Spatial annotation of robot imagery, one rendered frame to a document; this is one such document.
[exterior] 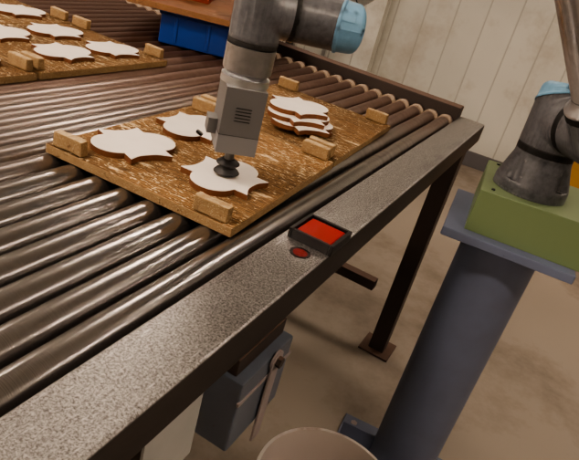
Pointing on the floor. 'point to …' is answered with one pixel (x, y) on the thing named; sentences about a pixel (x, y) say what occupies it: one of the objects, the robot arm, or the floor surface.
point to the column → (453, 341)
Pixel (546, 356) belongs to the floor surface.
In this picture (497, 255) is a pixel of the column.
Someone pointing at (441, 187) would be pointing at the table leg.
